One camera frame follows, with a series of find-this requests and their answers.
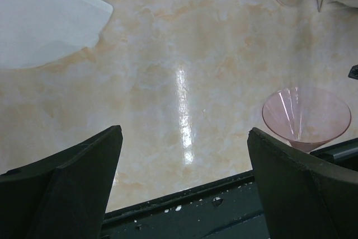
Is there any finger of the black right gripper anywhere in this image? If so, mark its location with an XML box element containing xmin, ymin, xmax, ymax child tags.
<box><xmin>348</xmin><ymin>65</ymin><xmax>358</xmax><ymax>79</ymax></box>

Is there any white paper coffee filter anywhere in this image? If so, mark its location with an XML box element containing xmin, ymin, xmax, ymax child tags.
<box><xmin>1</xmin><ymin>0</ymin><xmax>113</xmax><ymax>69</ymax></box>

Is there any pink glass dripper cone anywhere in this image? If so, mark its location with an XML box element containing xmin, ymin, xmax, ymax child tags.
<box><xmin>261</xmin><ymin>86</ymin><xmax>352</xmax><ymax>153</ymax></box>

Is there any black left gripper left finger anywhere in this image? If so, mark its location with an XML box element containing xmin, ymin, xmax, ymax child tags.
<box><xmin>1</xmin><ymin>125</ymin><xmax>123</xmax><ymax>238</ymax></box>

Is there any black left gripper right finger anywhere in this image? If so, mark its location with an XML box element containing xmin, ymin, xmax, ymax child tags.
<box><xmin>247</xmin><ymin>128</ymin><xmax>357</xmax><ymax>238</ymax></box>

